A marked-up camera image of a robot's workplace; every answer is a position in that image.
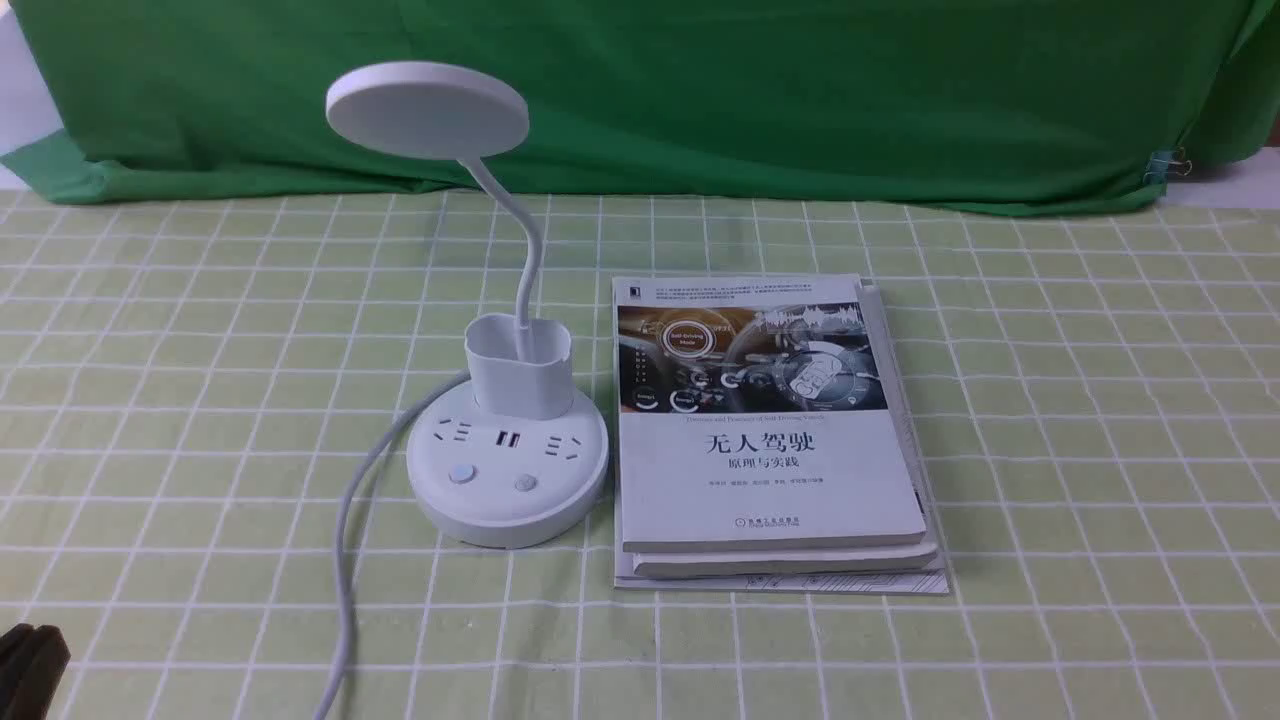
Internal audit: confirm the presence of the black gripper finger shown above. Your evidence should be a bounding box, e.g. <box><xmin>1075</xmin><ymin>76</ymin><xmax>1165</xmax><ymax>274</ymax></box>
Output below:
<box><xmin>1</xmin><ymin>623</ymin><xmax>70</xmax><ymax>720</ymax></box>

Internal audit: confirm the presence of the white desk lamp with sockets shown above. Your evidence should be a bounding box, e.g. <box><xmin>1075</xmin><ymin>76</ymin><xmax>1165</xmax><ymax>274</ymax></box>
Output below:
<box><xmin>325</xmin><ymin>61</ymin><xmax>609</xmax><ymax>550</ymax></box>

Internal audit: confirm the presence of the green checkered tablecloth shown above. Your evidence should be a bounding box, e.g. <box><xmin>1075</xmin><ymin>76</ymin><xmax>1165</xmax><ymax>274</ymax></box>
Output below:
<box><xmin>1</xmin><ymin>191</ymin><xmax>1279</xmax><ymax>719</ymax></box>

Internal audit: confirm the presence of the top book with car cover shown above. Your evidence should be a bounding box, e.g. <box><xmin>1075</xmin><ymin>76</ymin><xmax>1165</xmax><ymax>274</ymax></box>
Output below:
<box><xmin>612</xmin><ymin>275</ymin><xmax>928</xmax><ymax>553</ymax></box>

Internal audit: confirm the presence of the bottom thin booklet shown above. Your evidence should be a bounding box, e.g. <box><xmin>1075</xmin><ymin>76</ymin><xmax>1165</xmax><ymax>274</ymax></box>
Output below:
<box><xmin>612</xmin><ymin>284</ymin><xmax>951</xmax><ymax>596</ymax></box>

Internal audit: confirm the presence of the green backdrop cloth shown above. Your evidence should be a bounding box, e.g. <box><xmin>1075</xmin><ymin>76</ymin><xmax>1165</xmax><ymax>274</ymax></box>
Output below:
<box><xmin>3</xmin><ymin>1</ymin><xmax>1277</xmax><ymax>217</ymax></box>

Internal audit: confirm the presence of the teal binder clip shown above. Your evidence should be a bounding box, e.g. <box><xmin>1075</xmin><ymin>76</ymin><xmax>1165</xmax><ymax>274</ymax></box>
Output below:
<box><xmin>1143</xmin><ymin>147</ymin><xmax>1194</xmax><ymax>184</ymax></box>

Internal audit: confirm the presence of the white lamp power cable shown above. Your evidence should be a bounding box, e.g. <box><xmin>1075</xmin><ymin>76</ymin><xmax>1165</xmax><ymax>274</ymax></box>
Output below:
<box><xmin>314</xmin><ymin>372</ymin><xmax>472</xmax><ymax>720</ymax></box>

